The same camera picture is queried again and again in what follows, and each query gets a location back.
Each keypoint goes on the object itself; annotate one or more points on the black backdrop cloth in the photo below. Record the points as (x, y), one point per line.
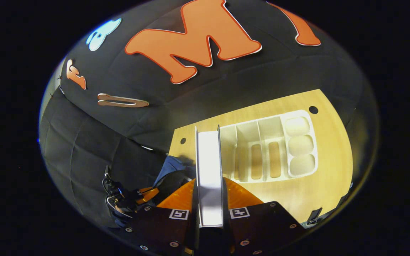
(84, 142)

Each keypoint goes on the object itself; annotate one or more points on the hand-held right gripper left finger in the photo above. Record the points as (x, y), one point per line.
(194, 220)

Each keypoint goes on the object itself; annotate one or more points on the blue schoolbag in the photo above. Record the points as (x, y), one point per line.
(171, 167)

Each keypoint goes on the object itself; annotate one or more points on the white spine book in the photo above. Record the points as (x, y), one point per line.
(209, 170)

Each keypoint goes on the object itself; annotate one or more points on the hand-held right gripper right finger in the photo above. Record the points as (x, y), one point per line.
(225, 220)

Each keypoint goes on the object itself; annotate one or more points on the white bookshelf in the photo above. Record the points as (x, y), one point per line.
(299, 145)

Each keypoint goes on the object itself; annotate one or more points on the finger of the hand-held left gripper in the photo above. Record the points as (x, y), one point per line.
(148, 194)

